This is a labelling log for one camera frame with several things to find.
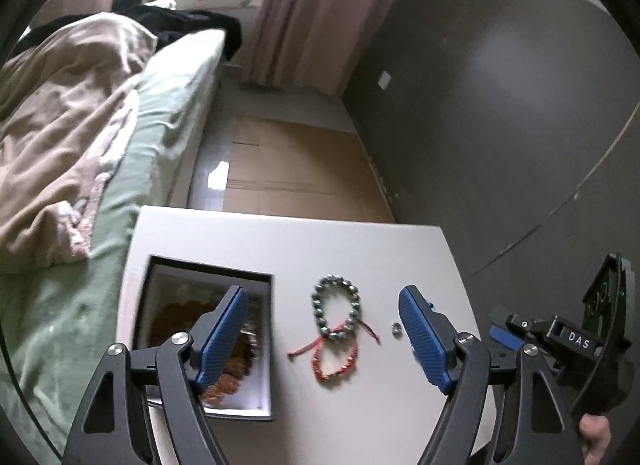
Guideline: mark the person's right hand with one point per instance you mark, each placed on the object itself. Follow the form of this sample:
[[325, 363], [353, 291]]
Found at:
[[595, 437]]

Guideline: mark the beige blanket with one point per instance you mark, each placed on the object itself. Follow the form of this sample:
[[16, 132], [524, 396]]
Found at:
[[60, 135]]

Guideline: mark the white jewellery box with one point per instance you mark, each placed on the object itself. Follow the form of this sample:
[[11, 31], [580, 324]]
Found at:
[[260, 385]]

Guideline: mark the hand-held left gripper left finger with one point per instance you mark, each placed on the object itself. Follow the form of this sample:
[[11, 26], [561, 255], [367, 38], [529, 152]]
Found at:
[[222, 340]]

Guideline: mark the pink curtain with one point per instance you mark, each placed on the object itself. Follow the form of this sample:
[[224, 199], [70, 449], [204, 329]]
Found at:
[[310, 15]]

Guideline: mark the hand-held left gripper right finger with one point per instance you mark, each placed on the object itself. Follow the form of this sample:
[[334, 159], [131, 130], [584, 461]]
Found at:
[[425, 340]]

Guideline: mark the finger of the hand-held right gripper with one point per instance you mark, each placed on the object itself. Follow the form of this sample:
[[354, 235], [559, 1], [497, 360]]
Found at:
[[502, 336], [530, 327]]

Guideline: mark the dark clothing heap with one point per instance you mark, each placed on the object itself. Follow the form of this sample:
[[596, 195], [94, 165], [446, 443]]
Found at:
[[200, 20]]

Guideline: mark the flat cardboard sheet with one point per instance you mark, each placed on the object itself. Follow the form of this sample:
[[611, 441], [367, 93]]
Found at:
[[300, 165]]

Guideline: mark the bed with green sheet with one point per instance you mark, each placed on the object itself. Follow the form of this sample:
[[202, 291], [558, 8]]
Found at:
[[165, 110]]

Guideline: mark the white wall socket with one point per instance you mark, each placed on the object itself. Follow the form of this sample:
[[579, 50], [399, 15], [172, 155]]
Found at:
[[385, 81]]

